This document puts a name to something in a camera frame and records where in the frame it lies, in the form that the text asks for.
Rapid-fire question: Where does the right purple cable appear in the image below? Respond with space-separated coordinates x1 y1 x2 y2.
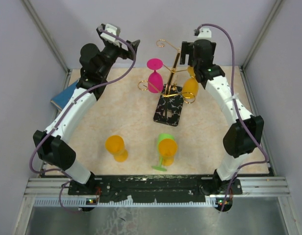
201 23 269 212

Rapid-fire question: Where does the pink wine glass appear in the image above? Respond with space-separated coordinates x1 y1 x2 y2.
147 58 163 94

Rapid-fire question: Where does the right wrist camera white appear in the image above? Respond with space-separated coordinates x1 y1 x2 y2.
194 26 212 40

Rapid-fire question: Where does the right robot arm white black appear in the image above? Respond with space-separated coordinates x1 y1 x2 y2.
180 39 264 194

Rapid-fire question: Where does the orange wine glass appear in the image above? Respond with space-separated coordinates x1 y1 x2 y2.
158 139 178 166
105 135 128 163
181 66 199 100

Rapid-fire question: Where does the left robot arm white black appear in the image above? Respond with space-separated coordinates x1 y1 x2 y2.
31 38 140 194

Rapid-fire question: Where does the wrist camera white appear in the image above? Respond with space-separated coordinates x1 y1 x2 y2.
97 23 121 47
194 26 212 40

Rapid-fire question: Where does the green wine glass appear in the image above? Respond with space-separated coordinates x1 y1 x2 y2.
152 133 178 172

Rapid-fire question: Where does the gold wine glass rack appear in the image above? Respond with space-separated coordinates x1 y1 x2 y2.
137 39 195 127

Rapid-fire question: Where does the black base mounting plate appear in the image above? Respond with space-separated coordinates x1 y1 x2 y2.
68 174 242 203

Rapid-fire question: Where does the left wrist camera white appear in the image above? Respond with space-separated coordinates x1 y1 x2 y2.
97 23 121 47

